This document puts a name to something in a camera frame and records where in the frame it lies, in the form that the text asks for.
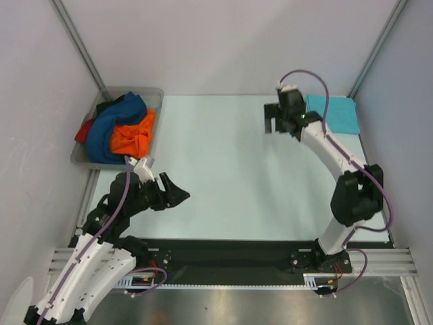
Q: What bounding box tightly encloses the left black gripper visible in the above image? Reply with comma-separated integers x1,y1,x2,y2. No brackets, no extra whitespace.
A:
127,171,189,215

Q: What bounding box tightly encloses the light blue t-shirt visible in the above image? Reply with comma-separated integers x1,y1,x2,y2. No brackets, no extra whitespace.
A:
305,94,360,135

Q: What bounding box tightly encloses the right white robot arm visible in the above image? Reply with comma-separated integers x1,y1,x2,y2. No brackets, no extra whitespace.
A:
264,85,384,272

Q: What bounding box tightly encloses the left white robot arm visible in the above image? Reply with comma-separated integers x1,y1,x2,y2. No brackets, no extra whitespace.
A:
24,171,190,324

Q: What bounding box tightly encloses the orange t-shirt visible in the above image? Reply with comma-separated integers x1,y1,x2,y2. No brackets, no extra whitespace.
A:
110,108,156,159

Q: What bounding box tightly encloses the dark blue t-shirt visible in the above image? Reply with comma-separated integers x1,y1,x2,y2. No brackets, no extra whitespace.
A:
85,91,147,165

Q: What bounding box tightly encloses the red t-shirt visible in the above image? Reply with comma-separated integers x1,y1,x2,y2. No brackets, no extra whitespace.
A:
74,119,94,144

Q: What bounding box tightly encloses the black t-shirt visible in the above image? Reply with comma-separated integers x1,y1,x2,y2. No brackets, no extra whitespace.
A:
95,95,125,116

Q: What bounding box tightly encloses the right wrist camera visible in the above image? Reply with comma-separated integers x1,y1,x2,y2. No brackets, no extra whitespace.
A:
276,82,299,92

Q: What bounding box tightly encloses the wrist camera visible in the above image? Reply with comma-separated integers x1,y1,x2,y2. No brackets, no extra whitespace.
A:
276,82,299,92
130,156,156,183

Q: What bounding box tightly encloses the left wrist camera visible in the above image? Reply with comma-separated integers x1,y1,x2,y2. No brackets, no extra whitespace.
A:
130,156,156,183

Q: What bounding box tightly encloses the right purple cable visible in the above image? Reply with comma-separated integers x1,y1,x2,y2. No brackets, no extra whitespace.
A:
279,69,395,299

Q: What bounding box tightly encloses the purple cable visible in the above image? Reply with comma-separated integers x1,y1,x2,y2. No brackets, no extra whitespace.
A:
35,154,168,325
279,69,395,299

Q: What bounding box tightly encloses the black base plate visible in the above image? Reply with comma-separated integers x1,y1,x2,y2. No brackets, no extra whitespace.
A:
67,236,396,287

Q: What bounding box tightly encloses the white cable duct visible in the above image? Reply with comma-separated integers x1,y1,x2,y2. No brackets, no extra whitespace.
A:
113,274,337,292

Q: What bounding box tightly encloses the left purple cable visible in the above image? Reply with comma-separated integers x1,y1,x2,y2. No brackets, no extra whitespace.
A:
35,154,168,325

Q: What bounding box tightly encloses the right aluminium corner post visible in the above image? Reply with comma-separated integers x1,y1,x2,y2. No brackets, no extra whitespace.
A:
347,0,409,99

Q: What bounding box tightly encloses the aluminium corner post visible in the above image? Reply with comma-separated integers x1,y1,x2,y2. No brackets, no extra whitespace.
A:
49,0,112,100
347,0,409,99

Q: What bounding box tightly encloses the left aluminium corner post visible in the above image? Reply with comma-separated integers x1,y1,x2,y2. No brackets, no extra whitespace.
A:
49,0,112,100

